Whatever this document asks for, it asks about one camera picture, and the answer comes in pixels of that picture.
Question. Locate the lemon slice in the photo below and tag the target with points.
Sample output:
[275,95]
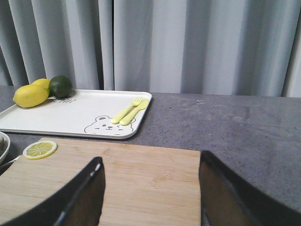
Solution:
[39,150]

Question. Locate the yellow plastic knife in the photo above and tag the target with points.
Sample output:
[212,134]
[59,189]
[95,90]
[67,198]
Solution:
[128,118]

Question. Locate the white bear tray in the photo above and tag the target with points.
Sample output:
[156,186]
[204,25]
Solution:
[86,113]

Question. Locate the yellow plastic fork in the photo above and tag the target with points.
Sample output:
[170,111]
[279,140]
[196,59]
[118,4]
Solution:
[117,118]

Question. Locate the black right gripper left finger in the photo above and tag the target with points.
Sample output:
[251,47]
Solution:
[78,203]

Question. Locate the wooden cutting board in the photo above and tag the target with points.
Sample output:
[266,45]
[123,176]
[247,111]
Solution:
[145,185]

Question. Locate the green lime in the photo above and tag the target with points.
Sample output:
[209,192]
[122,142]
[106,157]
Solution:
[60,86]

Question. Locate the grey curtain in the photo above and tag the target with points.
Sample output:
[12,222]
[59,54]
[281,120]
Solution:
[221,47]

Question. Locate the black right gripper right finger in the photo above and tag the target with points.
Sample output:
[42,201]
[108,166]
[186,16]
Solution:
[229,200]

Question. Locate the yellow lemon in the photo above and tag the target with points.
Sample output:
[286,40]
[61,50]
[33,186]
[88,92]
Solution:
[42,82]
[30,95]

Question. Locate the white round plate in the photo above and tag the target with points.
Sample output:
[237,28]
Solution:
[5,143]

